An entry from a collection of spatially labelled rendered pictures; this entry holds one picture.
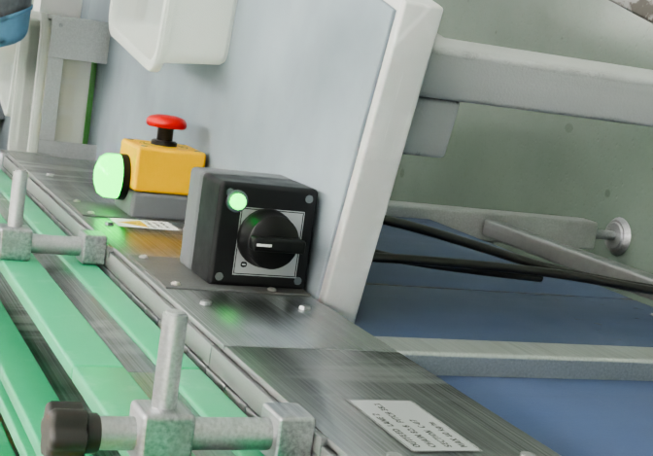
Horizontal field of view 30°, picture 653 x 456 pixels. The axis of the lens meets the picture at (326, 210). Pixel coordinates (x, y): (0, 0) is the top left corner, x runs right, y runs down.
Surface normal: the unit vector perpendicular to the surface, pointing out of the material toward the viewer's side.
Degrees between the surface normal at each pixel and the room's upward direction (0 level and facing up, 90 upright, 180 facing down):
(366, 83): 0
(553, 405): 90
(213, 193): 0
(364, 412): 90
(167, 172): 90
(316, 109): 0
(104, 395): 90
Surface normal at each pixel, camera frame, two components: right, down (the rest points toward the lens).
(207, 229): -0.91, -0.07
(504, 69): 0.33, 0.43
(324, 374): 0.14, -0.98
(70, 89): 0.39, 0.18
